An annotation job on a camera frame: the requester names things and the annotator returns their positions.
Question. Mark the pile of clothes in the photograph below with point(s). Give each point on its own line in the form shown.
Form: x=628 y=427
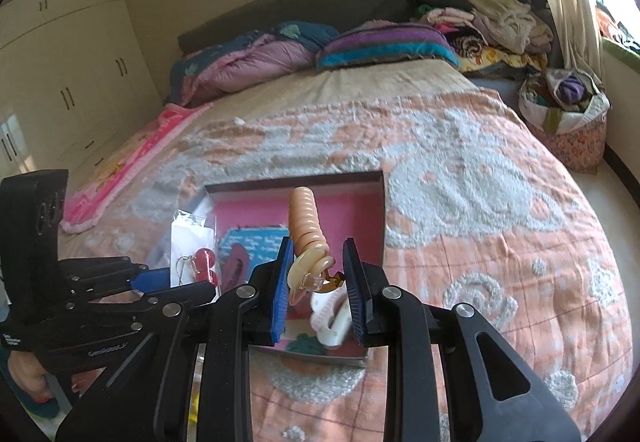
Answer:
x=500 y=22

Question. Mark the pink printed blanket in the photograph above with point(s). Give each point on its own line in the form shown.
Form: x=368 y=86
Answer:
x=130 y=157

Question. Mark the beige spiral hair clip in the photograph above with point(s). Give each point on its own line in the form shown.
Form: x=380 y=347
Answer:
x=305 y=217

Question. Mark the pink navy folded duvet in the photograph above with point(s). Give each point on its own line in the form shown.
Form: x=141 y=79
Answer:
x=250 y=62

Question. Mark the purple striped pillow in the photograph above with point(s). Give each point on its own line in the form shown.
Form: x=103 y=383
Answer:
x=385 y=44

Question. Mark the dark cardboard box pink inside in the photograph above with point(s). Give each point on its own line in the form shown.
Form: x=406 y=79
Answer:
x=350 y=217

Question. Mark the peach cloud pattern quilt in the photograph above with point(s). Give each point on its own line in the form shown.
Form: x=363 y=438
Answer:
x=475 y=222

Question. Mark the beige bed sheet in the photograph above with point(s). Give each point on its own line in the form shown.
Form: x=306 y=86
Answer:
x=375 y=82

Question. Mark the maroon hair clip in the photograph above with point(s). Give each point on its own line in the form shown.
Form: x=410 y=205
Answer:
x=237 y=267

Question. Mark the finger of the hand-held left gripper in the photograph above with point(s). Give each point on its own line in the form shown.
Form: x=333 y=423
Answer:
x=150 y=278
x=110 y=309

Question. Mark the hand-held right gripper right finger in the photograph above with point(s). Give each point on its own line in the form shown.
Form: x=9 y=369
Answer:
x=356 y=292

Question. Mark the green windowsill mat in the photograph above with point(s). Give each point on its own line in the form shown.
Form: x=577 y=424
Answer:
x=625 y=57

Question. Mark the white claw hair clip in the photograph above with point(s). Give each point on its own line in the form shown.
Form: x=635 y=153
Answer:
x=332 y=327

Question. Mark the clothes on windowsill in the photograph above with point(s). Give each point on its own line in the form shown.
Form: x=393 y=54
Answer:
x=617 y=29

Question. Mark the person's left hand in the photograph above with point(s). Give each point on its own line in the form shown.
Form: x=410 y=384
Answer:
x=27 y=372

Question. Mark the floral fabric laundry bag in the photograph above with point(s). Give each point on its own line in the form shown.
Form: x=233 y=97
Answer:
x=570 y=137

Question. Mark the dark bed headboard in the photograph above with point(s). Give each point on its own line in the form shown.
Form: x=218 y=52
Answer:
x=300 y=7

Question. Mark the red ball earring packet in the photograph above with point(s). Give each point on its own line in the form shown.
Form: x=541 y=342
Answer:
x=192 y=237

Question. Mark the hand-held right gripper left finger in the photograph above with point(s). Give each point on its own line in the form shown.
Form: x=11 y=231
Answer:
x=280 y=292

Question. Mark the cream wardrobe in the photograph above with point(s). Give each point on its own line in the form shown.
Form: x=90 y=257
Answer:
x=75 y=62

